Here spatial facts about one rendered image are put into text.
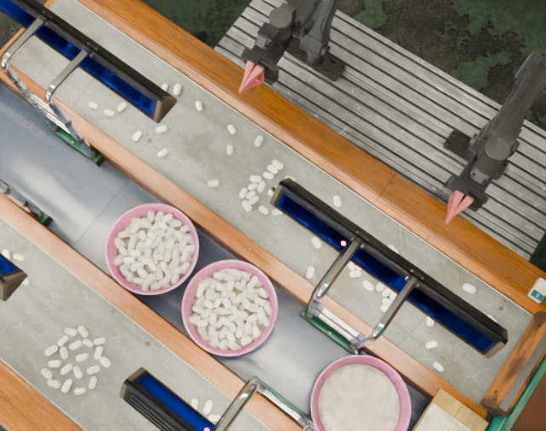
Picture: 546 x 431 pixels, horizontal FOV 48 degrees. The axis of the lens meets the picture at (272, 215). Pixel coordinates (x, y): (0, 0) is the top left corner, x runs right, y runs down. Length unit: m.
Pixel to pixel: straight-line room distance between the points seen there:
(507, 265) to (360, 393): 0.55
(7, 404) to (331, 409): 0.87
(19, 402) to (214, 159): 0.86
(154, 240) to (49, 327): 0.37
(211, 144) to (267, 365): 0.67
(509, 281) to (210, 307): 0.84
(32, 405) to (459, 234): 1.27
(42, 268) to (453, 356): 1.19
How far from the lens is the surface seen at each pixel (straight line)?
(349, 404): 1.75
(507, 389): 1.72
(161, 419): 1.40
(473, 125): 2.09
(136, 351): 1.78
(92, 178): 1.99
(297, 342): 1.80
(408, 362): 1.75
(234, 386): 1.71
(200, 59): 1.99
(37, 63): 2.13
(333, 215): 1.44
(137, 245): 1.82
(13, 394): 1.85
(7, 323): 1.90
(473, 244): 1.84
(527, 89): 1.66
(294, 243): 1.78
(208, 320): 1.76
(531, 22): 3.18
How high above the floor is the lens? 2.47
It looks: 74 degrees down
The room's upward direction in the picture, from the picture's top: 1 degrees counter-clockwise
